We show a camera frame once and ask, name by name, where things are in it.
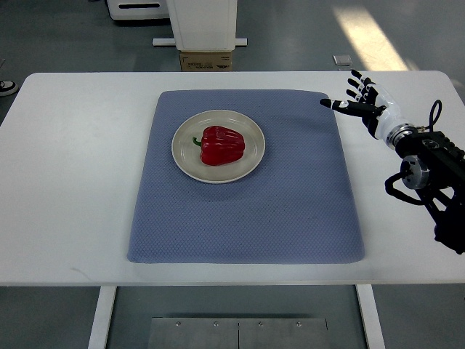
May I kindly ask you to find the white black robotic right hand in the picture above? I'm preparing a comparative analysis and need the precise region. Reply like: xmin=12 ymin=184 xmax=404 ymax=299
xmin=320 ymin=70 xmax=418 ymax=149

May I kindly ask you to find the red bell pepper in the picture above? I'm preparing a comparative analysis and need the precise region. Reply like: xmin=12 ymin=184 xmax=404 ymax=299
xmin=193 ymin=126 xmax=246 ymax=167

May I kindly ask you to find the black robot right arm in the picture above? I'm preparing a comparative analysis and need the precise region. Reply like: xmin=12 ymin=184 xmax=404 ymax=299
xmin=384 ymin=100 xmax=464 ymax=254

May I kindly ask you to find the grey floor socket plate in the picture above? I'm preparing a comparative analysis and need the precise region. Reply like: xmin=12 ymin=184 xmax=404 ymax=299
xmin=333 ymin=55 xmax=353 ymax=67

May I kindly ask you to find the cream round plate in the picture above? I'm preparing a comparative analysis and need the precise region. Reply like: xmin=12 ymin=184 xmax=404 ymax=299
xmin=171 ymin=110 xmax=265 ymax=184

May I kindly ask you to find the blue textured mat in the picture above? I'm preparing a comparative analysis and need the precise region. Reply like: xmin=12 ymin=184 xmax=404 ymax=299
xmin=127 ymin=89 xmax=365 ymax=264

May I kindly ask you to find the cardboard box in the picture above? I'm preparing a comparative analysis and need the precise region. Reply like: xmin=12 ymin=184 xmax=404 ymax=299
xmin=179 ymin=52 xmax=233 ymax=72

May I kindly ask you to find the white right table leg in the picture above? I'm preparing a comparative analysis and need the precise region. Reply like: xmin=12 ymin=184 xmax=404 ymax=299
xmin=355 ymin=284 xmax=386 ymax=349

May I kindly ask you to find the white table leg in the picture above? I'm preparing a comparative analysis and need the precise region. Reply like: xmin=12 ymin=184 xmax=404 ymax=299
xmin=355 ymin=284 xmax=386 ymax=349
xmin=88 ymin=286 xmax=117 ymax=349

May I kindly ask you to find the white cabinet with slot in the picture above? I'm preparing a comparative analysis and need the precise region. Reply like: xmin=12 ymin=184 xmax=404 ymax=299
xmin=106 ymin=0 xmax=169 ymax=20

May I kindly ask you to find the white left table leg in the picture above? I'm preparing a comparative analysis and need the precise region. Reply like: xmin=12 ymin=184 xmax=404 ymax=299
xmin=88 ymin=286 xmax=117 ymax=349

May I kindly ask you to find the white pedestal stand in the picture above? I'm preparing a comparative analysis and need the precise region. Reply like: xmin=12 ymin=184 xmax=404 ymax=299
xmin=152 ymin=0 xmax=248 ymax=52

